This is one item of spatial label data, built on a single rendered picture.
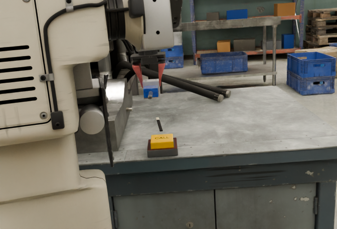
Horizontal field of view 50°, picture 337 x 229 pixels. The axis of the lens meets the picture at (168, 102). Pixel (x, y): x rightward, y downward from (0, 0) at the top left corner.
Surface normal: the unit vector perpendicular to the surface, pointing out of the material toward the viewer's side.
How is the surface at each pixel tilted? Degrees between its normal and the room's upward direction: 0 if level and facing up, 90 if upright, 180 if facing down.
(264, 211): 90
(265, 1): 90
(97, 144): 90
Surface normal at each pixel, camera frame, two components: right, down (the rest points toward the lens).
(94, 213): 0.22, 0.11
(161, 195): 0.01, 0.26
